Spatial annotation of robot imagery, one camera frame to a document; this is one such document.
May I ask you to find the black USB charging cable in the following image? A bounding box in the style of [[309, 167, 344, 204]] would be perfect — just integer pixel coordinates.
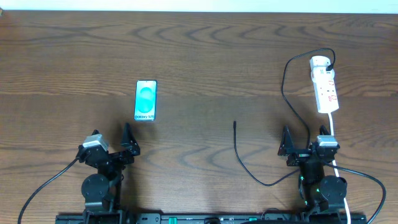
[[233, 47, 336, 187]]

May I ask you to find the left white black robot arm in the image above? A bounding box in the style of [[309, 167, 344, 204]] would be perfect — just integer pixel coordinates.
[[77, 123, 141, 224]]

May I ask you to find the teal screen Galaxy smartphone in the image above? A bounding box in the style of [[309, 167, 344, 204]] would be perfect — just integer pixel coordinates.
[[134, 80, 157, 121]]

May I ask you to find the white power strip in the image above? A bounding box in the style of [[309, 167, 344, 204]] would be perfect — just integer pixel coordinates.
[[311, 67, 339, 114]]

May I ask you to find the white power strip cord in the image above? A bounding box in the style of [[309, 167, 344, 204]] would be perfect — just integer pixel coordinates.
[[328, 112, 352, 224]]

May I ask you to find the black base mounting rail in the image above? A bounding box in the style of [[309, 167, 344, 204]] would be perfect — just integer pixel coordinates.
[[55, 212, 368, 224]]

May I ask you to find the white USB charger plug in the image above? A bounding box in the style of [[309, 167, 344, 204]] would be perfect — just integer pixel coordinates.
[[310, 55, 335, 82]]

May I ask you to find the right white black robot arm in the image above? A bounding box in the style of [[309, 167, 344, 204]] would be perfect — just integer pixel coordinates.
[[278, 126, 352, 223]]

